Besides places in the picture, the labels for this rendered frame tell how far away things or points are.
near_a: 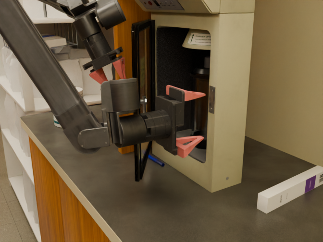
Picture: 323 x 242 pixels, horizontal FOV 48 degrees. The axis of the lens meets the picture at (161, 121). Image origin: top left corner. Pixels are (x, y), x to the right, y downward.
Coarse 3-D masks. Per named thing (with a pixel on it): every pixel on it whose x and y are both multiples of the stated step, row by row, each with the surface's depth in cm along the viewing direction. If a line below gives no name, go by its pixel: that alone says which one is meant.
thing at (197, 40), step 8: (192, 32) 98; (200, 32) 96; (208, 32) 95; (184, 40) 103; (192, 40) 98; (200, 40) 96; (208, 40) 95; (192, 48) 97; (200, 48) 96; (208, 48) 95
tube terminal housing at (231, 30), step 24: (240, 0) 86; (168, 24) 103; (192, 24) 93; (216, 24) 85; (240, 24) 88; (216, 48) 87; (240, 48) 90; (216, 72) 88; (240, 72) 92; (216, 96) 90; (240, 96) 94; (216, 120) 92; (240, 120) 97; (216, 144) 94; (240, 144) 99; (192, 168) 104; (216, 168) 97; (240, 168) 102
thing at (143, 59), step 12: (132, 24) 81; (132, 36) 81; (144, 36) 96; (132, 48) 82; (144, 48) 97; (132, 60) 83; (144, 60) 98; (132, 72) 83; (144, 72) 98; (144, 84) 99; (144, 144) 102; (144, 156) 103
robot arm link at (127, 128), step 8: (112, 112) 66; (120, 112) 65; (128, 112) 66; (112, 120) 66; (120, 120) 66; (128, 120) 66; (136, 120) 67; (112, 128) 66; (120, 128) 65; (128, 128) 65; (136, 128) 66; (144, 128) 67; (112, 136) 67; (120, 136) 66; (128, 136) 65; (136, 136) 66; (144, 136) 67; (120, 144) 67; (128, 144) 67
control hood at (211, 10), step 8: (136, 0) 105; (184, 0) 86; (192, 0) 83; (200, 0) 81; (208, 0) 81; (216, 0) 82; (144, 8) 106; (184, 8) 89; (192, 8) 86; (200, 8) 84; (208, 8) 82; (216, 8) 83
